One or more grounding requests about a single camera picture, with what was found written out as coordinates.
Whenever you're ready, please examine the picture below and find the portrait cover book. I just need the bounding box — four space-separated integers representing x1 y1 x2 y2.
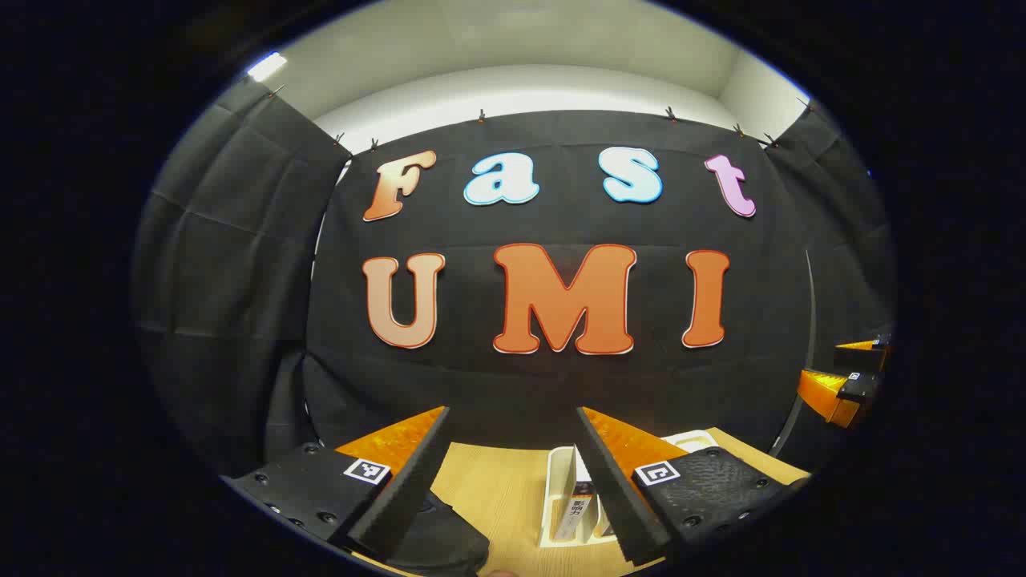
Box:
553 479 600 543

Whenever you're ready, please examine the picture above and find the white bookshelf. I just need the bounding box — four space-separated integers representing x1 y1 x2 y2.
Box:
539 430 720 549

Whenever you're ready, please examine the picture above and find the ceiling light panel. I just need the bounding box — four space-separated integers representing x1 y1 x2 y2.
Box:
247 52 288 83

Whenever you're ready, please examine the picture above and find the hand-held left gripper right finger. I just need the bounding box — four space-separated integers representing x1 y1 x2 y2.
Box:
575 406 810 567

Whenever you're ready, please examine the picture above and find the black schoolbag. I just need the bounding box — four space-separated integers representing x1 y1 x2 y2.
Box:
385 490 491 575

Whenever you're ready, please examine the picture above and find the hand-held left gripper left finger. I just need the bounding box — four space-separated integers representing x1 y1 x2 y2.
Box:
220 406 451 562

